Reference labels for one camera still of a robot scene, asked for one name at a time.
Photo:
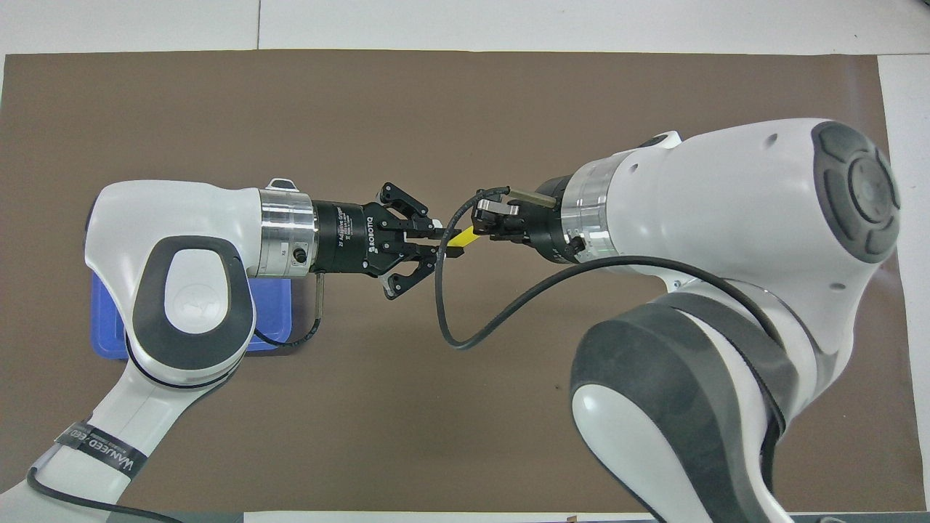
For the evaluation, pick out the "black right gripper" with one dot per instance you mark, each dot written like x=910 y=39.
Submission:
x=548 y=232

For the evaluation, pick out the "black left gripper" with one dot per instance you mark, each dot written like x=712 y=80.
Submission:
x=349 y=240

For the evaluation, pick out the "yellow marker pen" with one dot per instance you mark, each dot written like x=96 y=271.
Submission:
x=463 y=237

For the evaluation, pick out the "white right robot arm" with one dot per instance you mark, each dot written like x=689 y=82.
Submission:
x=726 y=196

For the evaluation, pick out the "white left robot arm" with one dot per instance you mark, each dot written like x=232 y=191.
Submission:
x=182 y=218

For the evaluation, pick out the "brown table mat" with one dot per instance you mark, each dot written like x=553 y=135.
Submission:
x=465 y=116

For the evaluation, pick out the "blue plastic tray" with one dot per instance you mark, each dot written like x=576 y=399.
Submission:
x=272 y=312

